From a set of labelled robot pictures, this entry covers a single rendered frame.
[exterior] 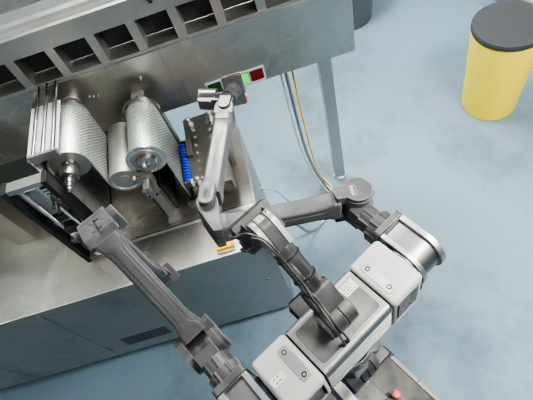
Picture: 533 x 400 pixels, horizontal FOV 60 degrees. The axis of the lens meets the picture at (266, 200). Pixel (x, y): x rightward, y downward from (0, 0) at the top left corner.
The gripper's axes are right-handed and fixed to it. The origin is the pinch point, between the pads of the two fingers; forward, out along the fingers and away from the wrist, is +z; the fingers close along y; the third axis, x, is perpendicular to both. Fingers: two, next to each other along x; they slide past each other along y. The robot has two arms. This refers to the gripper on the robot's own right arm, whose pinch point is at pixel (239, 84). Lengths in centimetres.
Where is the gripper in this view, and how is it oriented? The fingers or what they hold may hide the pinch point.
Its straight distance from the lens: 169.8
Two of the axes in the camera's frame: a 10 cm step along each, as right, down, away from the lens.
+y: 2.7, 8.7, 4.2
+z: 1.3, -4.6, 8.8
